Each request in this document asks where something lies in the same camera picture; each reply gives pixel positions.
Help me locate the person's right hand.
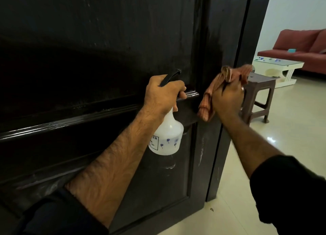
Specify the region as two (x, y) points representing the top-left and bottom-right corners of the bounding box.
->
(211, 78), (246, 122)

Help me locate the person's left hand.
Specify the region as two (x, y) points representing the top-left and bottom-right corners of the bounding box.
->
(141, 74), (188, 120)

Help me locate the orange checked cloth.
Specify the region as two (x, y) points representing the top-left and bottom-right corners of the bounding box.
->
(197, 65), (253, 122)

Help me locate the white spray bottle black trigger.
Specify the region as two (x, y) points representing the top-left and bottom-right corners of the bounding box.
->
(148, 69), (184, 156)

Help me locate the black wooden door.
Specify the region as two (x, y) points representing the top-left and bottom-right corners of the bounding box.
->
(0, 0), (253, 235)

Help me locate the person's left forearm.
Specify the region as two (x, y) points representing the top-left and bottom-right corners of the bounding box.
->
(65, 107), (166, 228)

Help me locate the brown plastic stool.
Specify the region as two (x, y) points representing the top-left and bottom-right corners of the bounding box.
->
(240, 71), (278, 125)

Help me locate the red sofa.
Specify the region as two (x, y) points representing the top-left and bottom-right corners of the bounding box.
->
(257, 29), (326, 75)

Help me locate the black right sleeve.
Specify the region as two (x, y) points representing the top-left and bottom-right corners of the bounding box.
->
(249, 154), (326, 235)

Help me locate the black sleeve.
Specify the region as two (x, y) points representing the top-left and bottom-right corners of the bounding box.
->
(249, 154), (326, 235)
(13, 187), (110, 235)

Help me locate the black left sleeve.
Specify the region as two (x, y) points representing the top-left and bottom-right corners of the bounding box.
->
(13, 187), (110, 235)

